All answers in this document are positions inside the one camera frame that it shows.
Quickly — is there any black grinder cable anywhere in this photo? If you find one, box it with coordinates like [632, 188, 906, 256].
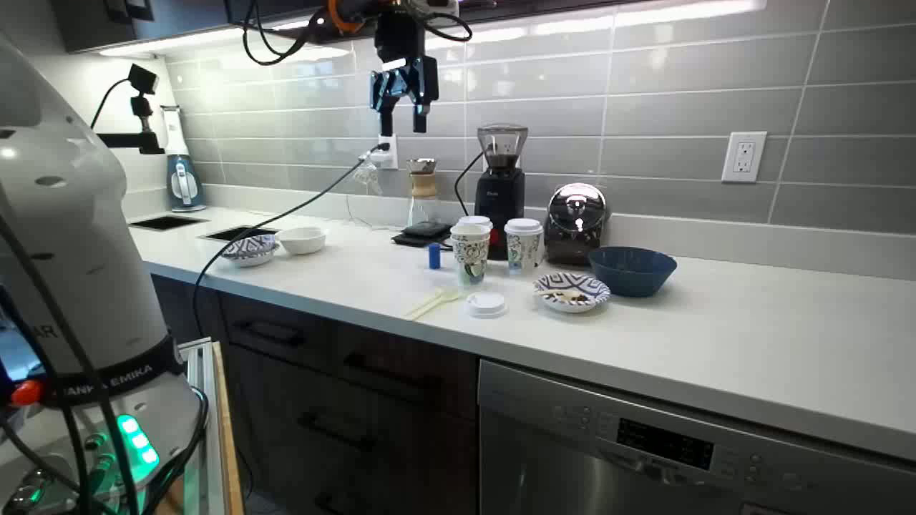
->
[450, 148, 487, 219]

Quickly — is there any dark wood cabinet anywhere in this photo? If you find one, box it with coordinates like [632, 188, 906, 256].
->
[148, 271, 480, 515]

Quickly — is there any dark upper cabinet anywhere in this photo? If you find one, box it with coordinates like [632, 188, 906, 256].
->
[52, 0, 632, 52]

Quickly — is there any black coffee grinder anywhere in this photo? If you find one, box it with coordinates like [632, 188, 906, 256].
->
[471, 122, 533, 262]

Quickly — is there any cream plastic fork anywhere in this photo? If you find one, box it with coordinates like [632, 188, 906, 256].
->
[408, 282, 467, 319]

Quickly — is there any white bowl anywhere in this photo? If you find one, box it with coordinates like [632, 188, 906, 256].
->
[278, 222, 331, 256]

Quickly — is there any wide orange cable strap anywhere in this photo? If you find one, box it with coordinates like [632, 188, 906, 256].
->
[321, 0, 371, 36]

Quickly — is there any cream plastic spoon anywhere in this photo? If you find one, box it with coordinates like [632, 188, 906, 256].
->
[407, 289, 457, 324]

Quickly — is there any white wall outlet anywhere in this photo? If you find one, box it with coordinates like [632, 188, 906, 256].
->
[371, 135, 401, 173]
[717, 129, 769, 186]

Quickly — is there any small blue patterned bowl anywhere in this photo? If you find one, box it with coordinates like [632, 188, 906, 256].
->
[218, 235, 284, 271]

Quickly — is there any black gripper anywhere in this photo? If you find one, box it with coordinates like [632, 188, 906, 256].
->
[370, 9, 444, 141]

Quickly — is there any white teal soap dispenser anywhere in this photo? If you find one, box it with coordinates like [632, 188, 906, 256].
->
[156, 103, 205, 215]

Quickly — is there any black kitchen scale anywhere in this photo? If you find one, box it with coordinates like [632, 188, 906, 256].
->
[388, 219, 454, 252]

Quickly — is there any dark blue bowl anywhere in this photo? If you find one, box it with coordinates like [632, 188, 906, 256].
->
[586, 244, 682, 299]

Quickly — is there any patterned paper cup without lid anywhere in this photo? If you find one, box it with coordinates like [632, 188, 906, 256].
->
[450, 225, 496, 289]

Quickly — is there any glass carafe wooden collar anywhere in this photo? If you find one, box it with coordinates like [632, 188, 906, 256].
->
[407, 153, 444, 228]

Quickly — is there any white power adapter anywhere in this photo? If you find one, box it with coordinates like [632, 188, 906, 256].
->
[358, 143, 391, 172]

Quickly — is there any dark power cable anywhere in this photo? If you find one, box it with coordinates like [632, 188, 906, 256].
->
[189, 153, 384, 338]

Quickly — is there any black drawer handle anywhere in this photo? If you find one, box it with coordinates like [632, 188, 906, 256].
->
[295, 407, 378, 452]
[232, 314, 308, 348]
[340, 348, 434, 395]

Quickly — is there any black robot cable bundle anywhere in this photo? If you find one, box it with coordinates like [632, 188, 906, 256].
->
[0, 0, 474, 515]

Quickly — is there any blue patterned plate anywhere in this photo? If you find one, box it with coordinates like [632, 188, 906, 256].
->
[533, 269, 613, 316]

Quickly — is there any black camera on stand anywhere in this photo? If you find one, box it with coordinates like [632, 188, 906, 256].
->
[88, 60, 166, 158]

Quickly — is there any white plastic cup lid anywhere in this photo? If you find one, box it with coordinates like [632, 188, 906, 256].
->
[463, 289, 510, 319]

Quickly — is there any stainless steel dishwasher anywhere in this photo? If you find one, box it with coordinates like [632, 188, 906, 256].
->
[474, 354, 916, 515]

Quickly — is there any white leaning board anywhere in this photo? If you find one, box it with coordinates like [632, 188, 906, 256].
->
[172, 335, 248, 515]

